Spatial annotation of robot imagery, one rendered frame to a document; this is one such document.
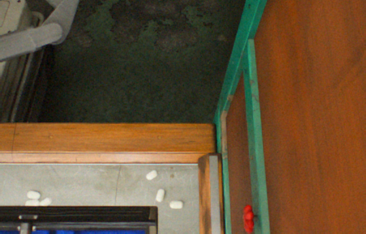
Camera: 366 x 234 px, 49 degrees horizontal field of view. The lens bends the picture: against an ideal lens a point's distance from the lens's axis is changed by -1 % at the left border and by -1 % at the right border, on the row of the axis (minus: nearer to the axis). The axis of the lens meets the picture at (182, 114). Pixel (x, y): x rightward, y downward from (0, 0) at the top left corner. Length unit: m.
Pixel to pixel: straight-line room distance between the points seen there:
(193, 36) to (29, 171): 1.30
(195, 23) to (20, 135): 1.32
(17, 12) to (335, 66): 1.59
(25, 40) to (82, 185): 0.45
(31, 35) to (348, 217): 0.75
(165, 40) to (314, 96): 1.82
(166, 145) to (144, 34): 1.16
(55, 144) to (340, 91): 0.96
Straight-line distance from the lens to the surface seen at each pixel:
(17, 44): 0.98
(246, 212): 0.65
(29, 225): 0.82
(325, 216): 0.42
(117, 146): 1.19
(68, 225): 0.80
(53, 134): 1.23
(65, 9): 0.95
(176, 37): 2.24
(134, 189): 1.17
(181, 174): 1.18
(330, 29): 0.41
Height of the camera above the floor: 1.89
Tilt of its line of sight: 68 degrees down
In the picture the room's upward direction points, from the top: 5 degrees clockwise
